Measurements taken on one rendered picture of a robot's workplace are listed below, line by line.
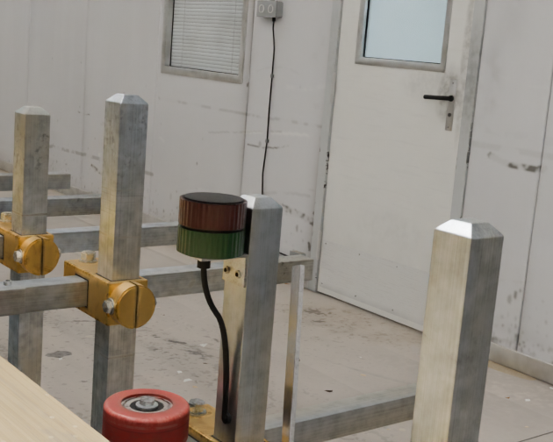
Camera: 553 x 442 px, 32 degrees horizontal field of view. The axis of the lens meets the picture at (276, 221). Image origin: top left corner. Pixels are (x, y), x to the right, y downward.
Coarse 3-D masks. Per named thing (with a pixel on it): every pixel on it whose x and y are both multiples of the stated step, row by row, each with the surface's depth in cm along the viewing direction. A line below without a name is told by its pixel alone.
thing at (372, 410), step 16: (416, 384) 113; (352, 400) 106; (368, 400) 107; (384, 400) 107; (400, 400) 108; (272, 416) 100; (304, 416) 101; (320, 416) 101; (336, 416) 102; (352, 416) 104; (368, 416) 105; (384, 416) 107; (400, 416) 109; (272, 432) 97; (304, 432) 100; (320, 432) 101; (336, 432) 103; (352, 432) 104
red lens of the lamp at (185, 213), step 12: (180, 204) 83; (192, 204) 81; (204, 204) 81; (216, 204) 81; (240, 204) 82; (180, 216) 83; (192, 216) 82; (204, 216) 81; (216, 216) 81; (228, 216) 82; (240, 216) 82; (204, 228) 81; (216, 228) 81; (228, 228) 82; (240, 228) 83
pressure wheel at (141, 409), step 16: (112, 400) 89; (128, 400) 90; (144, 400) 88; (160, 400) 90; (176, 400) 90; (112, 416) 86; (128, 416) 85; (144, 416) 86; (160, 416) 86; (176, 416) 86; (112, 432) 86; (128, 432) 85; (144, 432) 85; (160, 432) 85; (176, 432) 87
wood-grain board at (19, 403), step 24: (0, 360) 98; (0, 384) 92; (24, 384) 92; (0, 408) 86; (24, 408) 87; (48, 408) 87; (0, 432) 81; (24, 432) 82; (48, 432) 82; (72, 432) 82; (96, 432) 83
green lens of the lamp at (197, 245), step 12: (180, 228) 83; (180, 240) 83; (192, 240) 82; (204, 240) 82; (216, 240) 82; (228, 240) 82; (240, 240) 83; (180, 252) 83; (192, 252) 82; (204, 252) 82; (216, 252) 82; (228, 252) 82; (240, 252) 83
